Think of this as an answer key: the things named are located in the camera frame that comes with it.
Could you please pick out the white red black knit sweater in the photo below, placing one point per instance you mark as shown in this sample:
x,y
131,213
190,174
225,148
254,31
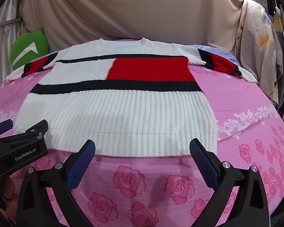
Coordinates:
x,y
123,108

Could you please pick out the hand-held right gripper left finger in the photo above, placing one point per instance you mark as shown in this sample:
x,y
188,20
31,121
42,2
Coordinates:
x,y
81,164

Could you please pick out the pale floral hanging cloth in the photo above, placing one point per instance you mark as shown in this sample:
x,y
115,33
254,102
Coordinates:
x,y
258,47

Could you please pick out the pink floral bed sheet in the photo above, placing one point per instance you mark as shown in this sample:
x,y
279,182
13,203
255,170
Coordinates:
x,y
239,104

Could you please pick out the green plush pillow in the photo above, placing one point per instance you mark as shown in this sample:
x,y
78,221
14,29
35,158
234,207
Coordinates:
x,y
29,48

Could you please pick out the beige draped curtain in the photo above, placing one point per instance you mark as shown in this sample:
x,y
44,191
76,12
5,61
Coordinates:
x,y
137,9

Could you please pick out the person's left hand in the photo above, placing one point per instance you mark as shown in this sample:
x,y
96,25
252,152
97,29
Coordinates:
x,y
8,188

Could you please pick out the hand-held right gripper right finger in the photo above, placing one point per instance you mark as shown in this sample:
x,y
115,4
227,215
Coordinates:
x,y
203,164

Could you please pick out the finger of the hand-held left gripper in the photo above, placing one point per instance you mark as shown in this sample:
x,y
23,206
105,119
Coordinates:
x,y
35,128
2,125

